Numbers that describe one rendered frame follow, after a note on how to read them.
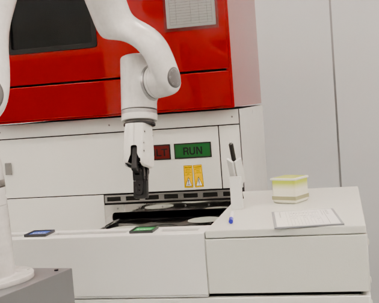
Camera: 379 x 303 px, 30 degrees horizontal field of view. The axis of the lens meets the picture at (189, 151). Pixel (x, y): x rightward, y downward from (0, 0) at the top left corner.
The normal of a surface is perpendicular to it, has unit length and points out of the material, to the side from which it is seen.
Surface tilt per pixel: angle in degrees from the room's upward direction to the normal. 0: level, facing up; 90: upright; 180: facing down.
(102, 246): 90
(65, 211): 90
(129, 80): 79
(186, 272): 90
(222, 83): 90
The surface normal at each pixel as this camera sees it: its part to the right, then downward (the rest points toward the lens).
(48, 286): 0.88, -0.04
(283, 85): -0.21, 0.08
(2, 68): 0.84, -0.40
